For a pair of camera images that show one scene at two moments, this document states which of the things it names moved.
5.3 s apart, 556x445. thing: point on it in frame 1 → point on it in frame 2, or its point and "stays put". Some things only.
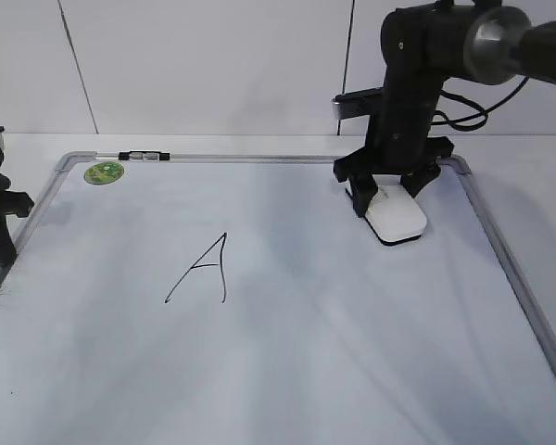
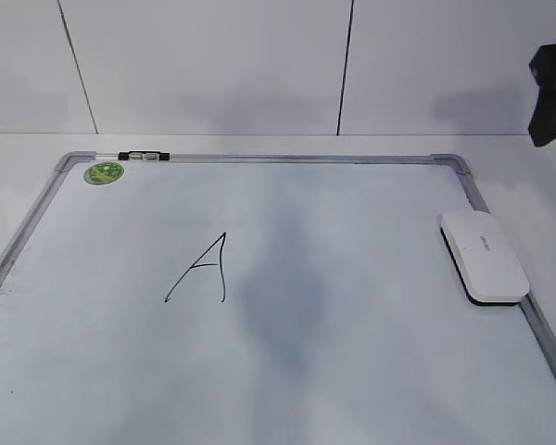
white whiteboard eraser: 395,216 → 483,260
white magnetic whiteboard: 239,299 stays put
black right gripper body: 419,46 → 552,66
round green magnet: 103,172 stays put
